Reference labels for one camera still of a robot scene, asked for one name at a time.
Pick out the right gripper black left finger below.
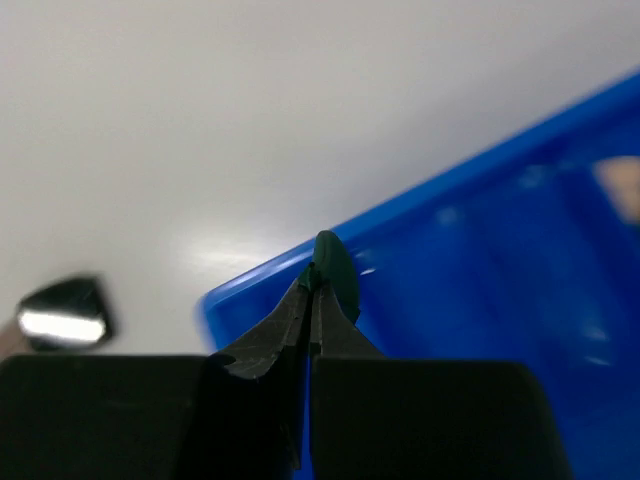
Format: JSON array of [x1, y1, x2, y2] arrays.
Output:
[[1, 282, 311, 479]]

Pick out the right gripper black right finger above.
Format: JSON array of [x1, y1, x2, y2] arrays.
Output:
[[310, 284, 572, 479]]

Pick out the dark green labelled round puff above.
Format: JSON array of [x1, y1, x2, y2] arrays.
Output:
[[298, 230, 360, 324]]

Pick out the beige makeup sponge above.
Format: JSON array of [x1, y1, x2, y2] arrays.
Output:
[[594, 156, 640, 224]]

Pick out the black square compact case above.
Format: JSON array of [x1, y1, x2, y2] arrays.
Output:
[[15, 273, 118, 353]]

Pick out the blue divided plastic bin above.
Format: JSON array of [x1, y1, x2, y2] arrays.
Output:
[[199, 69, 640, 480]]

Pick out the clear nude eyeshadow palette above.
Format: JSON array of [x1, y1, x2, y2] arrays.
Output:
[[0, 318, 32, 360]]

